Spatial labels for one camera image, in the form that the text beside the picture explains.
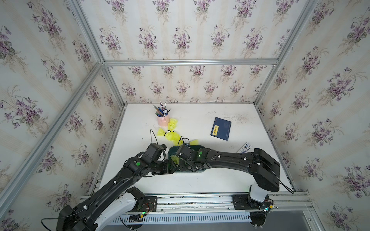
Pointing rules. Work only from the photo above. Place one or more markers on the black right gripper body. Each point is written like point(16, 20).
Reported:
point(188, 166)

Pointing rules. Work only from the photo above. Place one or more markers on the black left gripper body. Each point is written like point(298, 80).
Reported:
point(163, 168)

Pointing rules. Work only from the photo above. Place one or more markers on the teal plastic storage box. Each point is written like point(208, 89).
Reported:
point(174, 149)

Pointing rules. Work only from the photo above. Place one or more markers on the yellow shuttlecock six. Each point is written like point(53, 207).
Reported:
point(175, 159)

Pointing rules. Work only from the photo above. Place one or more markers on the yellow shuttlecock twelve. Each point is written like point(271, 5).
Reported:
point(194, 142)

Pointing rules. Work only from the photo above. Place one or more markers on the yellow shuttlecock one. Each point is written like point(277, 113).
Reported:
point(172, 124)

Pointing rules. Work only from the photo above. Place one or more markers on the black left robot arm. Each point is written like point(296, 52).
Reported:
point(116, 197)

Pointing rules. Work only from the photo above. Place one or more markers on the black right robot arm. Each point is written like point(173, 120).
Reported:
point(264, 168)

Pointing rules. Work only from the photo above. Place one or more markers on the yellow shuttlecock five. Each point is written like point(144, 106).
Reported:
point(161, 132)

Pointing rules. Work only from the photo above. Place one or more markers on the blue book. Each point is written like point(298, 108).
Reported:
point(221, 128)

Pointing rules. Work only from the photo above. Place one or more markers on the pink pen cup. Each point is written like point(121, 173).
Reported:
point(163, 121)

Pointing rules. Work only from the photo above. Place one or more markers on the pens in cup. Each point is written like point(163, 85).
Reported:
point(161, 110)

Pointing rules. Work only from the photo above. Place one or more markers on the red blue white packet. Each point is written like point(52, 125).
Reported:
point(245, 148)

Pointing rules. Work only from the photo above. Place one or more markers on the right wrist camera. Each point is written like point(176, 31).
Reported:
point(187, 151)

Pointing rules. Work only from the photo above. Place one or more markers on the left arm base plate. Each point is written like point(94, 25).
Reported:
point(145, 204)

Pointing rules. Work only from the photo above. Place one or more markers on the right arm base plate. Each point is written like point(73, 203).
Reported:
point(251, 202)

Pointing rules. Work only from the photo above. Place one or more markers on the aluminium front rail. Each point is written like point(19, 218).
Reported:
point(226, 202)

